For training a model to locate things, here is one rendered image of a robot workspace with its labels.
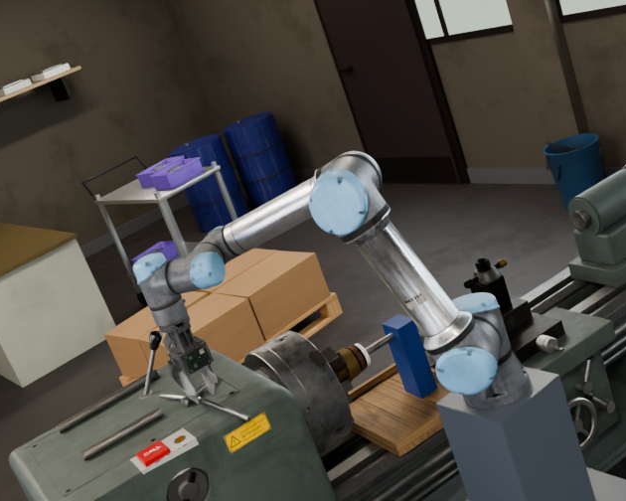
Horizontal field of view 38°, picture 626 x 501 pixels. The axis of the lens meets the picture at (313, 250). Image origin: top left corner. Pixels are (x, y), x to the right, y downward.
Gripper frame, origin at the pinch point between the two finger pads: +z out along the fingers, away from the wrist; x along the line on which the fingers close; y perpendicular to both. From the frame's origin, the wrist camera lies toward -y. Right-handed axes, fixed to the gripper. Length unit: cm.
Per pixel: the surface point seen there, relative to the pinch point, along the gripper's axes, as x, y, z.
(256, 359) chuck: 19.7, -12.7, 5.3
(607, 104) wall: 371, -226, 73
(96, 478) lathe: -30.0, 5.7, 2.1
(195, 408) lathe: -3.0, 0.4, 2.1
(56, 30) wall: 194, -706, -82
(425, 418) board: 53, 1, 39
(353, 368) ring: 41.8, -7.8, 19.4
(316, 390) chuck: 25.7, 2.5, 13.6
